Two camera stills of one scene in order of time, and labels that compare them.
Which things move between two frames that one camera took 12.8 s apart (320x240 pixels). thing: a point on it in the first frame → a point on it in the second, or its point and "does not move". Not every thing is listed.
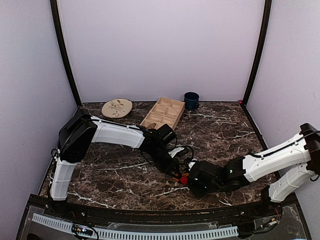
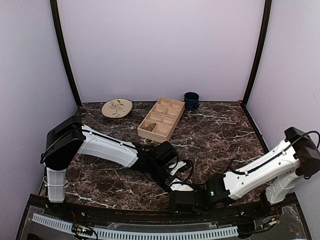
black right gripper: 197,191 → 199,186
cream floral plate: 117,108 does not move
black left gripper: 168,168 → 164,186
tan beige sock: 151,126 does not move
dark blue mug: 191,100 does not move
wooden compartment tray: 166,111 does not move
